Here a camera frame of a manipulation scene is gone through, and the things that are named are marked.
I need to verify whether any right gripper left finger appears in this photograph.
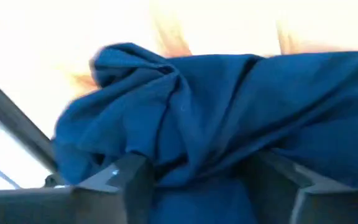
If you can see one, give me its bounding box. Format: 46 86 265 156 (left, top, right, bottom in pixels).
0 152 155 224

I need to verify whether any dark blue garment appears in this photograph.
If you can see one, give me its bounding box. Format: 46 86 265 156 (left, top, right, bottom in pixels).
52 42 358 224

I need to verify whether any grey metal frame bar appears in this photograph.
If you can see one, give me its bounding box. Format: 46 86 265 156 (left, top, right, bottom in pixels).
0 70 58 172

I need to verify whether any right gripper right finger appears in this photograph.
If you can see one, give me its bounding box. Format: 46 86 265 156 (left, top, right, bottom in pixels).
244 151 358 224

